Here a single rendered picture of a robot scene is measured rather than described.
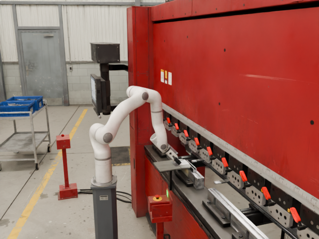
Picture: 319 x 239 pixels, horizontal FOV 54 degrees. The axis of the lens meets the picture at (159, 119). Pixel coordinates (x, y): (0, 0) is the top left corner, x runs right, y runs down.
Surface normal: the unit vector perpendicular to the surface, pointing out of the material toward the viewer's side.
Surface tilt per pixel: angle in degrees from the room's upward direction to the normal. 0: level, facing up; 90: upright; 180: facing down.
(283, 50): 90
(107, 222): 90
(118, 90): 90
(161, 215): 90
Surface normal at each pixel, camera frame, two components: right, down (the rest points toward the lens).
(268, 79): -0.95, 0.08
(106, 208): 0.09, 0.26
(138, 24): 0.31, 0.25
